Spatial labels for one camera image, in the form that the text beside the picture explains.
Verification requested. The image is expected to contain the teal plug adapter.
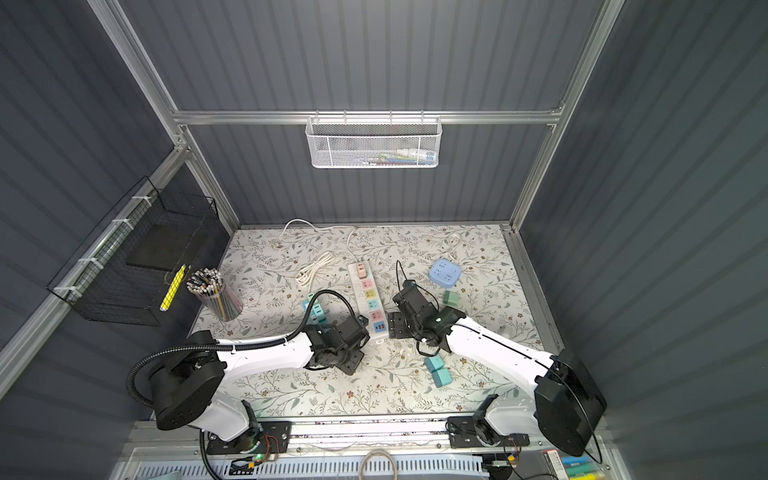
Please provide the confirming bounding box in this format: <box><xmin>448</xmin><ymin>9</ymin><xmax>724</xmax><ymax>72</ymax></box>
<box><xmin>310</xmin><ymin>303</ymin><xmax>326</xmax><ymax>322</ymax></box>

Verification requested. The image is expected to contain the pink plug adapter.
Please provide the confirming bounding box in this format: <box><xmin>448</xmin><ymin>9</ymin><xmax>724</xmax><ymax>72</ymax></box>
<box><xmin>356</xmin><ymin>262</ymin><xmax>368</xmax><ymax>279</ymax></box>

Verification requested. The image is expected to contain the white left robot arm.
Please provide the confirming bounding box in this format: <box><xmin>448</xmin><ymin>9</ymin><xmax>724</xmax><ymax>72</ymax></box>
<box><xmin>126</xmin><ymin>289</ymin><xmax>370</xmax><ymax>441</ymax></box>

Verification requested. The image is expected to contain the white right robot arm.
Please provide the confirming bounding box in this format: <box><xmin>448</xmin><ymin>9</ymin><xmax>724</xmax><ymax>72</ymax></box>
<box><xmin>393</xmin><ymin>280</ymin><xmax>607</xmax><ymax>456</ymax></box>

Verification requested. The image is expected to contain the green plug adapter right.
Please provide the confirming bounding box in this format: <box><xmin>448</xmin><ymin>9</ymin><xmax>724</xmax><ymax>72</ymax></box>
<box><xmin>443</xmin><ymin>290</ymin><xmax>460</xmax><ymax>308</ymax></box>

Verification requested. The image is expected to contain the teal power strip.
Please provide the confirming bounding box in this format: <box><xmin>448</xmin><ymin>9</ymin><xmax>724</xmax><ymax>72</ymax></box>
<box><xmin>302</xmin><ymin>295</ymin><xmax>327</xmax><ymax>325</ymax></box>

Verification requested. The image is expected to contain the white multicolour power strip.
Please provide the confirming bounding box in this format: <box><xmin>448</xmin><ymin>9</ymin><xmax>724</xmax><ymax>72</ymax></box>
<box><xmin>347</xmin><ymin>261</ymin><xmax>389</xmax><ymax>344</ymax></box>

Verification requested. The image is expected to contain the blue square power socket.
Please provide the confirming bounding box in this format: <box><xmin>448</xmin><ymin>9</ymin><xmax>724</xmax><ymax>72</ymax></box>
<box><xmin>428</xmin><ymin>258</ymin><xmax>462</xmax><ymax>289</ymax></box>

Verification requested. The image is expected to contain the pencil cup holder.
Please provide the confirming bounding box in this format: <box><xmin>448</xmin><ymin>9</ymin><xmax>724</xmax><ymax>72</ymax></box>
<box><xmin>186</xmin><ymin>268</ymin><xmax>243</xmax><ymax>322</ymax></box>

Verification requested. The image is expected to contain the yellow marker pen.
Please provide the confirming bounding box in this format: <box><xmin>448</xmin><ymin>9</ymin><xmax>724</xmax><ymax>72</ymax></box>
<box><xmin>159</xmin><ymin>264</ymin><xmax>187</xmax><ymax>312</ymax></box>

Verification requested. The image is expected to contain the clear box of markers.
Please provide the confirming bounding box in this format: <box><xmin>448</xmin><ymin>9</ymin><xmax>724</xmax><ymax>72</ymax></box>
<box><xmin>541</xmin><ymin>448</ymin><xmax>613</xmax><ymax>480</ymax></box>

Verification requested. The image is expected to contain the coiled white cable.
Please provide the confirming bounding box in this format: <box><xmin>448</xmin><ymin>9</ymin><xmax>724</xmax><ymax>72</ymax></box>
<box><xmin>293</xmin><ymin>248</ymin><xmax>337</xmax><ymax>289</ymax></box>

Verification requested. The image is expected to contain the white cable of white strip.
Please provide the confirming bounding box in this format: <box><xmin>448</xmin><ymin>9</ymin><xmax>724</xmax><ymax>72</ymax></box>
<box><xmin>269</xmin><ymin>217</ymin><xmax>361</xmax><ymax>262</ymax></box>

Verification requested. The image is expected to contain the white wire mesh basket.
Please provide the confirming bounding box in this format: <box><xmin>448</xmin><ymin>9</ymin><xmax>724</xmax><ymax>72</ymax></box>
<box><xmin>305</xmin><ymin>116</ymin><xmax>443</xmax><ymax>169</ymax></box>

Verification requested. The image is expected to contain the black wire mesh basket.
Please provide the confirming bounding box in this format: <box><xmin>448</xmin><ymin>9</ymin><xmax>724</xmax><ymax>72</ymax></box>
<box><xmin>48</xmin><ymin>178</ymin><xmax>219</xmax><ymax>327</ymax></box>

